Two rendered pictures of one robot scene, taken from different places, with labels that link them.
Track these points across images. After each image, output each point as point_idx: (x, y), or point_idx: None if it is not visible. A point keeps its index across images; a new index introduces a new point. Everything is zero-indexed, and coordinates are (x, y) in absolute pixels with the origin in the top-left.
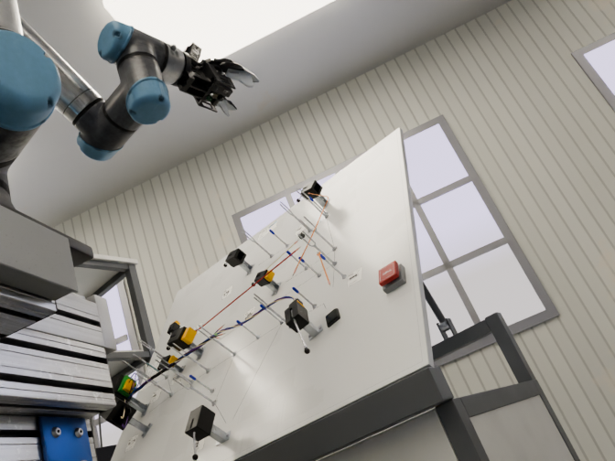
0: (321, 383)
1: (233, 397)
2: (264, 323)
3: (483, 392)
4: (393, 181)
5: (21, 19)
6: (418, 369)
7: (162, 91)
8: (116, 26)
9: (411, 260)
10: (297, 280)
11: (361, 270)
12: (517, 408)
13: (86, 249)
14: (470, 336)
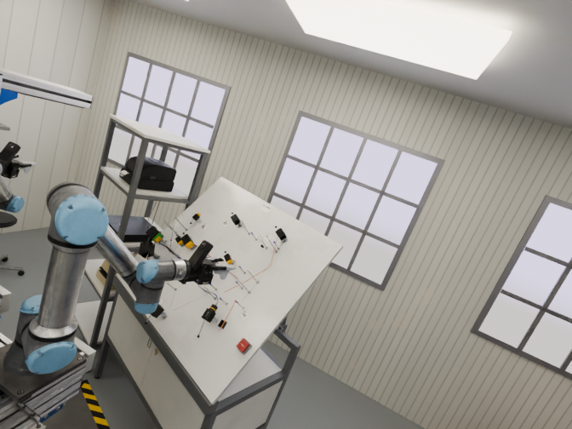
0: (194, 350)
1: (180, 300)
2: (214, 276)
3: (238, 399)
4: (301, 283)
5: (105, 236)
6: (208, 400)
7: (151, 310)
8: (144, 277)
9: (256, 346)
10: (237, 273)
11: (248, 316)
12: (258, 394)
13: (82, 363)
14: (284, 340)
